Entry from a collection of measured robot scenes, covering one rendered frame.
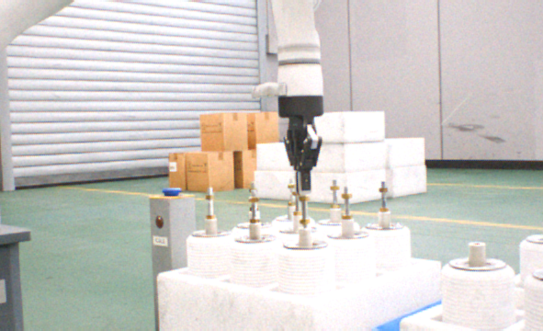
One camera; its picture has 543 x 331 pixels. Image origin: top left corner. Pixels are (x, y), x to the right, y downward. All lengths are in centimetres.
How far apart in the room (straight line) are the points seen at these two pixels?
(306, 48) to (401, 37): 627
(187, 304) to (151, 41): 600
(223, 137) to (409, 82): 277
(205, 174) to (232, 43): 302
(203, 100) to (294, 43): 639
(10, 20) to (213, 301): 57
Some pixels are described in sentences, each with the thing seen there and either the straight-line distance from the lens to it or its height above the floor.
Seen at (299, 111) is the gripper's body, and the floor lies 47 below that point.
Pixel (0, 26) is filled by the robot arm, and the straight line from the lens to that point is 112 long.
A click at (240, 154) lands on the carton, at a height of 27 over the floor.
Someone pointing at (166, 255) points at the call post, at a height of 19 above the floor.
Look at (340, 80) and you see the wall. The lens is 783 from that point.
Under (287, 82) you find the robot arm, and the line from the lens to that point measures 106.
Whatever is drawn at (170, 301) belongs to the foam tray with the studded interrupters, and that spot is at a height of 13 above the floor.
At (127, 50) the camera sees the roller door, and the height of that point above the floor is 132.
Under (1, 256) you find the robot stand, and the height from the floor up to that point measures 26.
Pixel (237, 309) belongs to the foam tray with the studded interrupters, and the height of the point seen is 15.
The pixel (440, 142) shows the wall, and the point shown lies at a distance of 700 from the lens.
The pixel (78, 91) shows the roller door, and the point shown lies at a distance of 667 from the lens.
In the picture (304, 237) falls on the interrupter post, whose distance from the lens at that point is 109.
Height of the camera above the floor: 44
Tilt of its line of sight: 3 degrees down
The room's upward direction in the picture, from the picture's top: 2 degrees counter-clockwise
